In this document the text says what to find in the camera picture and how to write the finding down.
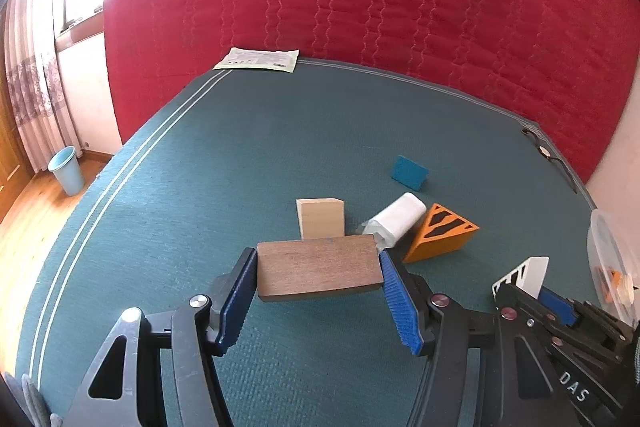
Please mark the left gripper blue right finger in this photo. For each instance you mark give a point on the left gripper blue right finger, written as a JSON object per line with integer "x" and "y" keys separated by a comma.
{"x": 407, "y": 307}

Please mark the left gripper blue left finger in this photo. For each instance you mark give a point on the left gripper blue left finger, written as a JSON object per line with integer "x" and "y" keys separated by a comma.
{"x": 232, "y": 294}

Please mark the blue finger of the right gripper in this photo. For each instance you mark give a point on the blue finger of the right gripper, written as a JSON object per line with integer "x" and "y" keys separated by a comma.
{"x": 562, "y": 308}
{"x": 510, "y": 295}

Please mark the white striped wedge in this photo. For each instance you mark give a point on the white striped wedge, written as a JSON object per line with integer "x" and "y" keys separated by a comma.
{"x": 528, "y": 276}

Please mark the dark brown wooden block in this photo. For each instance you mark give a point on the dark brown wooden block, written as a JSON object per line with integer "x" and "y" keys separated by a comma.
{"x": 293, "y": 270}

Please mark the white power adapter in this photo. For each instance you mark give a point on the white power adapter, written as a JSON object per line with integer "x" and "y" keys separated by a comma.
{"x": 392, "y": 223}

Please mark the orange striped wedge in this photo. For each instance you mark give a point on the orange striped wedge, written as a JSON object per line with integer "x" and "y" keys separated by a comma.
{"x": 609, "y": 280}
{"x": 442, "y": 231}

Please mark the clear plastic bowl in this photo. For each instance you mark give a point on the clear plastic bowl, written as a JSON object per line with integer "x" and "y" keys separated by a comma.
{"x": 608, "y": 248}

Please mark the light wooden block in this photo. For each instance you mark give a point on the light wooden block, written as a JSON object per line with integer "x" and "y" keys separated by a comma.
{"x": 321, "y": 218}

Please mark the blue wedge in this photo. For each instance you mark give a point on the blue wedge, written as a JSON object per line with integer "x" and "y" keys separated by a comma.
{"x": 409, "y": 173}

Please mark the light blue waste bin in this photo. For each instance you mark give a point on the light blue waste bin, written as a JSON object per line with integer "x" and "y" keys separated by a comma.
{"x": 66, "y": 169}

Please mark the white paper packet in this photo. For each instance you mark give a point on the white paper packet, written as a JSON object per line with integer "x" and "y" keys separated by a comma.
{"x": 278, "y": 61}

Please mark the patterned curtain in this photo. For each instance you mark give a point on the patterned curtain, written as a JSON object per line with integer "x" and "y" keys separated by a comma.
{"x": 36, "y": 91}

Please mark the red quilted mattress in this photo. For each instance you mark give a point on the red quilted mattress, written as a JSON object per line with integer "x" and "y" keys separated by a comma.
{"x": 566, "y": 64}

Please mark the wristwatch with dark strap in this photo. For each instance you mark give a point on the wristwatch with dark strap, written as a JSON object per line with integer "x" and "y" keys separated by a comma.
{"x": 559, "y": 163}

